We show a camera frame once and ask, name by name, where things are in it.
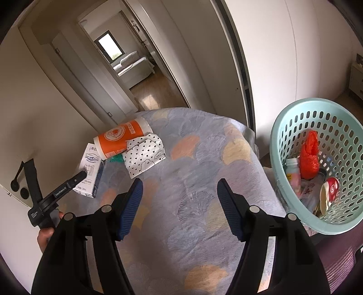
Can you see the clear plastic bottle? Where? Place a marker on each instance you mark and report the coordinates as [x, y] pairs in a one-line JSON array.
[[312, 193]]

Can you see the fan pattern tablecloth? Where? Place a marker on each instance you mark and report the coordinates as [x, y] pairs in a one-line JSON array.
[[192, 170]]

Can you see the black round door lock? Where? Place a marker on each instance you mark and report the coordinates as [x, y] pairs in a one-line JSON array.
[[24, 194]]

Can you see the pink label bottle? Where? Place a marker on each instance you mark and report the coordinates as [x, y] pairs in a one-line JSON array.
[[293, 173]]

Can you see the pink striped cloth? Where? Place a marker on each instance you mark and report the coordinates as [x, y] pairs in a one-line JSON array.
[[340, 263]]

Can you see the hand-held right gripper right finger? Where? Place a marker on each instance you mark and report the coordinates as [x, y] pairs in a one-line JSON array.
[[232, 210]]

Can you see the green wrapper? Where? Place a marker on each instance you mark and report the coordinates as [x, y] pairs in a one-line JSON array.
[[116, 158]]

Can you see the red white paper cup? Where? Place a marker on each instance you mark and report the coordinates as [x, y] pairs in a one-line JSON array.
[[330, 185]]

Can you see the person's left hand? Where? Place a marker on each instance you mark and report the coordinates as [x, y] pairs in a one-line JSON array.
[[45, 236]]

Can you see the dark vertical door frame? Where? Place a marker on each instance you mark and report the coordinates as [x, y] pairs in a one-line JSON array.
[[235, 56]]

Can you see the white wardrobe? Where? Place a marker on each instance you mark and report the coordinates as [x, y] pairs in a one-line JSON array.
[[283, 42]]

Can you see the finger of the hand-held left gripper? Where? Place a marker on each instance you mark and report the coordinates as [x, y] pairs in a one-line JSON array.
[[65, 188], [32, 181]]

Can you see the white room door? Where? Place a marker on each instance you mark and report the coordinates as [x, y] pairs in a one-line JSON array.
[[42, 113]]

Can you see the small beige cabinet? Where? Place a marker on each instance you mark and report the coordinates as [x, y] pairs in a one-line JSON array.
[[357, 82]]

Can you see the red plastic bag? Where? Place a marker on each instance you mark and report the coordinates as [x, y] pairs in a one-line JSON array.
[[309, 161]]

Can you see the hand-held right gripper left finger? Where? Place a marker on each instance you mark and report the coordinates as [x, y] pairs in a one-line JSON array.
[[130, 210]]

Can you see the orange white paper cup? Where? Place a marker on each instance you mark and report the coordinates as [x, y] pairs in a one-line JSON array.
[[116, 139]]

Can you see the white bed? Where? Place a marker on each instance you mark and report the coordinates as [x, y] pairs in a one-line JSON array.
[[133, 68]]

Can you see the bedroom window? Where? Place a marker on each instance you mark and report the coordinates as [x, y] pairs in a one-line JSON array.
[[109, 45]]

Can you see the small blue white carton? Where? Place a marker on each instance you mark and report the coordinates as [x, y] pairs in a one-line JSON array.
[[90, 167]]

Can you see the mint green plastic basket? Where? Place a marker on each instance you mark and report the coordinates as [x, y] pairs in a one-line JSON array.
[[283, 133]]

